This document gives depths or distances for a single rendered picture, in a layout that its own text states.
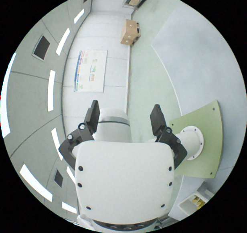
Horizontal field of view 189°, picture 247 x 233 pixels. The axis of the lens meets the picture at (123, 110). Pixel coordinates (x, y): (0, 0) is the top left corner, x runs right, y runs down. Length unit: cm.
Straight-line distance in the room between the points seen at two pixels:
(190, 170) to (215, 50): 50
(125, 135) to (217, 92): 38
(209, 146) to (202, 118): 10
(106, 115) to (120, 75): 326
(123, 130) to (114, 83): 317
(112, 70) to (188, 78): 311
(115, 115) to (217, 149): 30
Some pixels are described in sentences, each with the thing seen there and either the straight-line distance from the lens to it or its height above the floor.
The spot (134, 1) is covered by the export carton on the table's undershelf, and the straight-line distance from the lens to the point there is 535.
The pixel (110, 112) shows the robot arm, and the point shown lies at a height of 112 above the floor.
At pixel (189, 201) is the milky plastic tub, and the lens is 61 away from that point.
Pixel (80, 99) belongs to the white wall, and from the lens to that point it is 330.
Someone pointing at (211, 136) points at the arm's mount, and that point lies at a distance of 29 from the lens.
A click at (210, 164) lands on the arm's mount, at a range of 32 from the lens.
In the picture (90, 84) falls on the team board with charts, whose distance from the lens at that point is 325.
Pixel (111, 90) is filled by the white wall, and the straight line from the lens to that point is 325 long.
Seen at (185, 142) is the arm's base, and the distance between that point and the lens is 23.
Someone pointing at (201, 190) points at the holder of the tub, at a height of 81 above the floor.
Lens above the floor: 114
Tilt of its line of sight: 17 degrees down
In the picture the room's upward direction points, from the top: 90 degrees counter-clockwise
